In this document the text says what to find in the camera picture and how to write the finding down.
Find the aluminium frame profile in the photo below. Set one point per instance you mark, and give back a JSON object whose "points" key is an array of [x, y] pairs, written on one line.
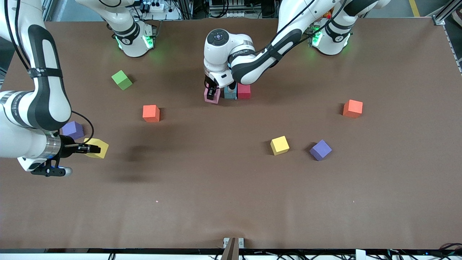
{"points": [[442, 16], [47, 11]]}

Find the green foam block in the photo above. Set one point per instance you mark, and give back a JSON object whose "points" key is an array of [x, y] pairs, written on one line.
{"points": [[122, 80]]}

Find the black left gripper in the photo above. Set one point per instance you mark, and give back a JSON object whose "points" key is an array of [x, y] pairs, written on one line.
{"points": [[211, 87]]}

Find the metal mount bracket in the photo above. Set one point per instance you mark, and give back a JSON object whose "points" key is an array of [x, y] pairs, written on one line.
{"points": [[232, 249]]}

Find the brown paper table cover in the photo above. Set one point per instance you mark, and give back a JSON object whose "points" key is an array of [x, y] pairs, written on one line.
{"points": [[216, 187]]}

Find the red foam block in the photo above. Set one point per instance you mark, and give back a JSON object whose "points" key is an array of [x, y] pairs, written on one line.
{"points": [[244, 91]]}

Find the purple foam block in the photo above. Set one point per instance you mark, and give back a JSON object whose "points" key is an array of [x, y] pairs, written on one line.
{"points": [[73, 130], [320, 150]]}

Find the white power strip with plugs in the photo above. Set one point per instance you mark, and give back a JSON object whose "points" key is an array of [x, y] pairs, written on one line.
{"points": [[155, 6]]}

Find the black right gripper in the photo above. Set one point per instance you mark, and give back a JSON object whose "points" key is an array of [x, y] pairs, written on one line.
{"points": [[67, 148]]}

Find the blue foam block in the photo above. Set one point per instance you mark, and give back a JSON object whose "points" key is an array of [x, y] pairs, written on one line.
{"points": [[229, 94]]}

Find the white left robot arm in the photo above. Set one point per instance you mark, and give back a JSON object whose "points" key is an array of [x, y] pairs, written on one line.
{"points": [[223, 54]]}

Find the small white box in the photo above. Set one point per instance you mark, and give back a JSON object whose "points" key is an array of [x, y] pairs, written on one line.
{"points": [[360, 255]]}

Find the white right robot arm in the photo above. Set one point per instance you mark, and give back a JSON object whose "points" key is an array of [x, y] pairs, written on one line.
{"points": [[47, 104]]}

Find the orange foam block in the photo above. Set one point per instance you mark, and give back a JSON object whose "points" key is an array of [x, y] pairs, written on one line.
{"points": [[151, 113], [352, 108]]}

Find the yellow foam block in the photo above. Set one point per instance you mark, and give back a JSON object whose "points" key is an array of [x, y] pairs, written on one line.
{"points": [[103, 151], [279, 145]]}

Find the pink foam block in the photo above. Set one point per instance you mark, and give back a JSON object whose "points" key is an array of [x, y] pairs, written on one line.
{"points": [[218, 98]]}

